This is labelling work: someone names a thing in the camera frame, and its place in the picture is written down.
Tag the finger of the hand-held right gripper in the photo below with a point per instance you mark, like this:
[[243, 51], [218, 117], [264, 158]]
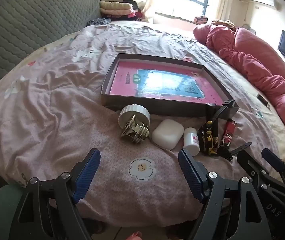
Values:
[[271, 156], [252, 167]]

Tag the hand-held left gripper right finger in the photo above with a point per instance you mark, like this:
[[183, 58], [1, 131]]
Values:
[[190, 175]]

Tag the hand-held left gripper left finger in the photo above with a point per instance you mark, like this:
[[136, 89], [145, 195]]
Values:
[[87, 175]]

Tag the black hair claw clip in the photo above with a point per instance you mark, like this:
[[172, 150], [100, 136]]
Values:
[[225, 153]]

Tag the white pill bottle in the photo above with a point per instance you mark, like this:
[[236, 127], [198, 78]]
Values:
[[191, 140]]

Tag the yellow and black wristwatch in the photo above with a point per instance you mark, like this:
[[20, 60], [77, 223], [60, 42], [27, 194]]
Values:
[[207, 136]]

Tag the red and black lighter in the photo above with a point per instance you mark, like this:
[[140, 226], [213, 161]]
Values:
[[228, 132]]

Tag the white rounded plastic case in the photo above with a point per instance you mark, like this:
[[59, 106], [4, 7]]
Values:
[[168, 133]]

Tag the gold perfume bottle white cap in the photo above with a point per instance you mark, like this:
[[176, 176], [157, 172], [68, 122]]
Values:
[[133, 120]]

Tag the grey cardboard box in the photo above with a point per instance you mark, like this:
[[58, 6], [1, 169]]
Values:
[[157, 110]]

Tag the black remote control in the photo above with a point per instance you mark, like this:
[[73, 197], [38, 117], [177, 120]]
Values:
[[263, 100]]

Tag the pink printed bedsheet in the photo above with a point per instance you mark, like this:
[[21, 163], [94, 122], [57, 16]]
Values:
[[57, 105]]

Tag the green round stool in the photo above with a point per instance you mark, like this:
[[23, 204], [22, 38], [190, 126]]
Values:
[[2, 210]]

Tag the pink quilt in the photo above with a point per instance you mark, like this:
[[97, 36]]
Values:
[[252, 60]]

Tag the brown cloth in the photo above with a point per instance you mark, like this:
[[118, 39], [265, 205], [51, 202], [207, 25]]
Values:
[[223, 23]]

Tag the dark floral cloth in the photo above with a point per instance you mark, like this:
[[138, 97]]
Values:
[[98, 22]]

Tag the white air conditioner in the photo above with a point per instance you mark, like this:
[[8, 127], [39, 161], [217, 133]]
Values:
[[265, 0]]

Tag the grey quilted headboard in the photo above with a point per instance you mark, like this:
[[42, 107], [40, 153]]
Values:
[[27, 25]]

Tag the cream curtain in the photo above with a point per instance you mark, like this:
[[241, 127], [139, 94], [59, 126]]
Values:
[[223, 0], [147, 0]]

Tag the stack of folded blankets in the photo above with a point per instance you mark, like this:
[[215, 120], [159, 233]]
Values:
[[115, 8]]

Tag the pile of dark clothes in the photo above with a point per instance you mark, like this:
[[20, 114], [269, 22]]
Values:
[[135, 8]]

